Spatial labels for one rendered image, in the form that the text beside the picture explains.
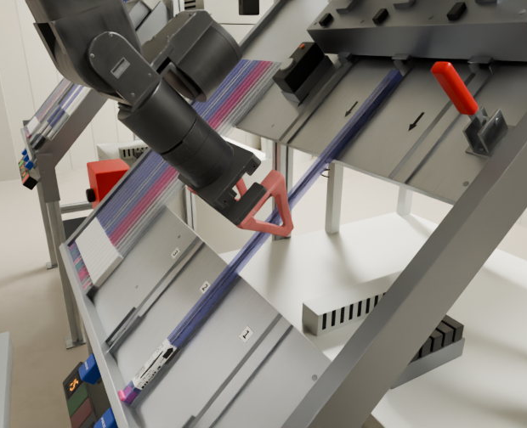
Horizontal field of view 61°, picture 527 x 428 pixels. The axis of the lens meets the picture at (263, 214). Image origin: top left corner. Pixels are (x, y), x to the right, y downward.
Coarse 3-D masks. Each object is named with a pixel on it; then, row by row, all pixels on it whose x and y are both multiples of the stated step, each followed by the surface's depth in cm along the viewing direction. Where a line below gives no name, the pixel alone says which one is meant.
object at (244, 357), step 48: (144, 240) 72; (192, 240) 64; (144, 288) 64; (192, 288) 57; (240, 288) 51; (144, 336) 57; (192, 336) 52; (240, 336) 47; (288, 336) 43; (192, 384) 47; (240, 384) 43; (288, 384) 40
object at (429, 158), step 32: (288, 0) 95; (320, 0) 85; (288, 32) 85; (384, 64) 60; (416, 64) 55; (512, 64) 46; (320, 96) 65; (352, 96) 60; (416, 96) 52; (480, 96) 46; (512, 96) 43; (256, 128) 71; (288, 128) 65; (320, 128) 60; (384, 128) 52; (416, 128) 49; (448, 128) 46; (352, 160) 52; (384, 160) 49; (416, 160) 46; (448, 160) 43; (480, 160) 41; (416, 192) 45; (448, 192) 41
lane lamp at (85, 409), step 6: (84, 402) 59; (78, 408) 59; (84, 408) 58; (90, 408) 57; (78, 414) 58; (84, 414) 57; (72, 420) 58; (78, 420) 57; (84, 420) 57; (72, 426) 57; (78, 426) 57
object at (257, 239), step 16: (384, 80) 56; (384, 96) 55; (368, 112) 55; (352, 128) 54; (336, 144) 54; (320, 160) 54; (304, 176) 54; (304, 192) 54; (256, 240) 52; (240, 256) 52; (224, 272) 53; (208, 288) 53; (224, 288) 52; (208, 304) 52; (192, 320) 51; (176, 336) 51; (128, 384) 51; (128, 400) 50
